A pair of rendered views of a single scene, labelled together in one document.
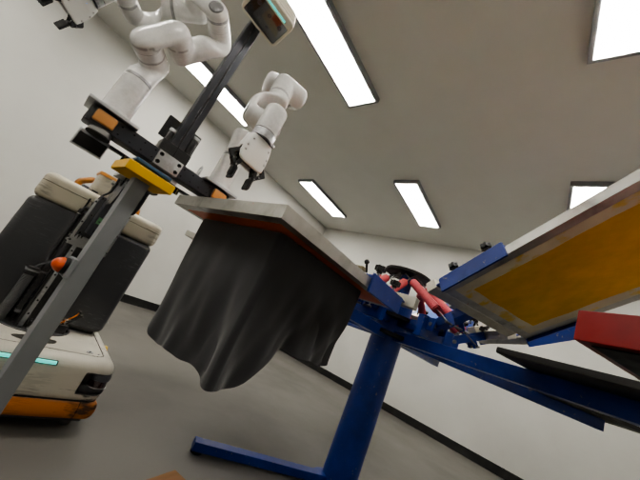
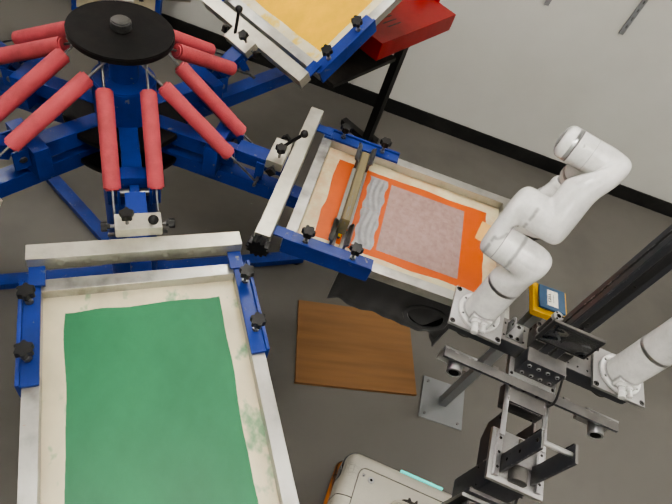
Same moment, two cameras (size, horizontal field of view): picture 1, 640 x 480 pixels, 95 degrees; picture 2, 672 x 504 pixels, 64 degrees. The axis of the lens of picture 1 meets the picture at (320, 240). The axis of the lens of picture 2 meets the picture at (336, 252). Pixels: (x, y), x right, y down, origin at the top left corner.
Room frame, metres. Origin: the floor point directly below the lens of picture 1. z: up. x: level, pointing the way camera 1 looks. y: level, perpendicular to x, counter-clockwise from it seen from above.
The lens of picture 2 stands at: (2.30, 0.88, 2.33)
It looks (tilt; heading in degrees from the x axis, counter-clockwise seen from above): 50 degrees down; 223
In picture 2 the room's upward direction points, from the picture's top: 23 degrees clockwise
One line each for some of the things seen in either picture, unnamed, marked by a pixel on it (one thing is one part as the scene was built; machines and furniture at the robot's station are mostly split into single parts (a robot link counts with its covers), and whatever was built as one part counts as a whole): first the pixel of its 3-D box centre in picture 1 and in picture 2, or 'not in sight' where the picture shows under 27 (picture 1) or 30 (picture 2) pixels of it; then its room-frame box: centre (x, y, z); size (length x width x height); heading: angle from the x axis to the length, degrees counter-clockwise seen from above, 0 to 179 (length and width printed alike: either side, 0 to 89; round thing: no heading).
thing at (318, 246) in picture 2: not in sight; (326, 254); (1.51, 0.10, 0.98); 0.30 x 0.05 x 0.07; 138
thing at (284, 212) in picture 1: (296, 257); (407, 220); (1.15, 0.06, 0.97); 0.79 x 0.58 x 0.04; 138
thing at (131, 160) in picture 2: (392, 320); (126, 114); (1.93, -0.65, 0.99); 0.82 x 0.79 x 0.12; 138
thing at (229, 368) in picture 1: (301, 328); not in sight; (0.97, -0.06, 0.74); 0.46 x 0.04 x 0.42; 138
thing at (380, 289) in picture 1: (382, 293); (360, 149); (1.14, -0.31, 0.98); 0.30 x 0.05 x 0.07; 138
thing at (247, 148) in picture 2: not in sight; (261, 158); (1.56, -0.32, 1.02); 0.17 x 0.06 x 0.05; 138
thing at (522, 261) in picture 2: (242, 147); (517, 264); (1.27, 0.51, 1.37); 0.13 x 0.10 x 0.16; 118
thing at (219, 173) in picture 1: (223, 173); (490, 303); (1.28, 0.53, 1.21); 0.16 x 0.13 x 0.15; 43
